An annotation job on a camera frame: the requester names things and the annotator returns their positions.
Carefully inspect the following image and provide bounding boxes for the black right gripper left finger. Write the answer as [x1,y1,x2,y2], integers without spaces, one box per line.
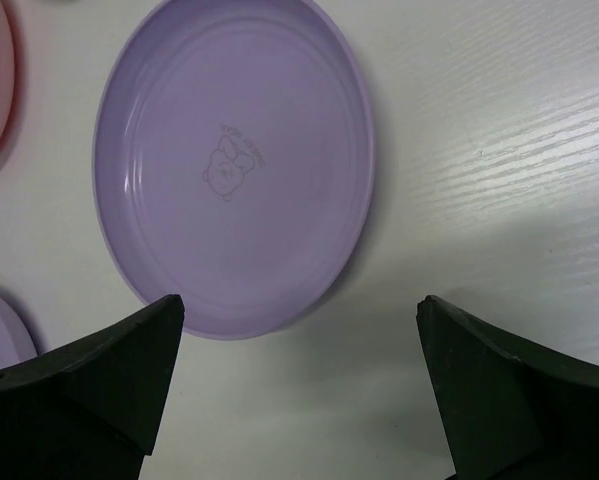
[0,294,184,479]

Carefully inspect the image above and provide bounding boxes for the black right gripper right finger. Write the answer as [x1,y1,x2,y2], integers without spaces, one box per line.
[416,296,599,479]

